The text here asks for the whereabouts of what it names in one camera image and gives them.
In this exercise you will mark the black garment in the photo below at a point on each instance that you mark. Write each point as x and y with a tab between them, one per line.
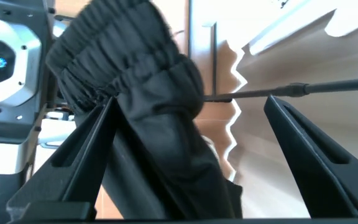
154	109

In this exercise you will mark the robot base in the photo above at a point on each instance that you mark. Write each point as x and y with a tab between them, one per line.
8	93

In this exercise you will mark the black clothes rack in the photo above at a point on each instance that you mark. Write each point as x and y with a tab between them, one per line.
337	85

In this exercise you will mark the white garment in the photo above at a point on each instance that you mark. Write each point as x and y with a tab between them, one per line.
291	18

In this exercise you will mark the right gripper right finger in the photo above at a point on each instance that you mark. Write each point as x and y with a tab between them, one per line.
322	186

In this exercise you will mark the beige curtain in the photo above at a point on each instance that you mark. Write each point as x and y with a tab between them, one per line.
322	62

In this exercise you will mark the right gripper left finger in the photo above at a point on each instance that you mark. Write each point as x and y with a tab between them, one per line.
73	186

